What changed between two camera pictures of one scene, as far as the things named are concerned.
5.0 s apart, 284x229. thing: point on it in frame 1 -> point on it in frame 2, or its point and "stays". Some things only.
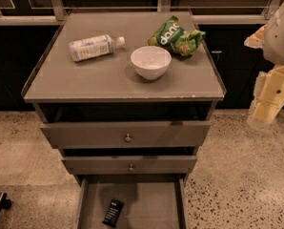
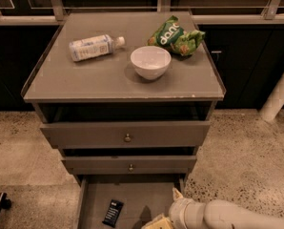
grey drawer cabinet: [128, 97] stays
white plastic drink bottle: [94, 47] stays
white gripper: [280, 42] -> [179, 212]
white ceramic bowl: [151, 62] stays
